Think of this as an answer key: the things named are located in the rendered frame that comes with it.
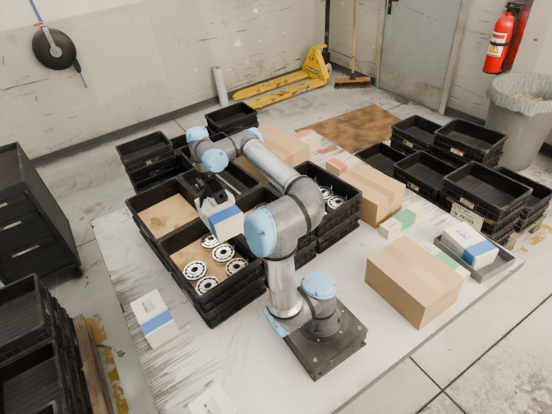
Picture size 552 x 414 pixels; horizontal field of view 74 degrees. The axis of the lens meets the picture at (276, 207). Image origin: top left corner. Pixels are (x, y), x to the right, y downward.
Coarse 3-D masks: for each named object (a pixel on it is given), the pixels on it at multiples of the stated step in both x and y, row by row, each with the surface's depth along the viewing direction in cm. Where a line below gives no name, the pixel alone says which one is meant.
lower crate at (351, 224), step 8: (352, 216) 176; (344, 224) 175; (352, 224) 182; (328, 232) 169; (336, 232) 176; (344, 232) 181; (320, 240) 168; (328, 240) 174; (336, 240) 178; (320, 248) 174; (328, 248) 176
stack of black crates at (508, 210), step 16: (448, 176) 229; (464, 176) 241; (480, 176) 237; (496, 176) 227; (448, 192) 230; (464, 192) 218; (480, 192) 229; (496, 192) 228; (512, 192) 223; (528, 192) 210; (448, 208) 235; (480, 208) 215; (496, 208) 204; (512, 208) 210; (496, 224) 209; (512, 224) 224; (496, 240) 227
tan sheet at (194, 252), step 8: (184, 248) 169; (192, 248) 169; (200, 248) 168; (176, 256) 166; (184, 256) 165; (192, 256) 165; (200, 256) 164; (208, 256) 164; (240, 256) 162; (184, 264) 162; (208, 264) 160; (216, 264) 160; (216, 272) 157; (224, 272) 156
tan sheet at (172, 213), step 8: (168, 200) 198; (176, 200) 197; (184, 200) 196; (152, 208) 194; (160, 208) 193; (168, 208) 193; (176, 208) 192; (184, 208) 192; (192, 208) 191; (144, 216) 190; (152, 216) 189; (160, 216) 188; (168, 216) 188; (176, 216) 187; (184, 216) 186; (192, 216) 186; (152, 224) 184; (160, 224) 183; (168, 224) 183; (176, 224) 182; (152, 232) 179; (160, 232) 179
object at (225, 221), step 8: (208, 208) 142; (216, 208) 142; (224, 208) 141; (232, 208) 141; (208, 216) 138; (216, 216) 138; (224, 216) 137; (232, 216) 137; (240, 216) 138; (208, 224) 143; (216, 224) 134; (224, 224) 136; (232, 224) 138; (240, 224) 140; (216, 232) 136; (224, 232) 138; (232, 232) 140; (240, 232) 142; (224, 240) 140
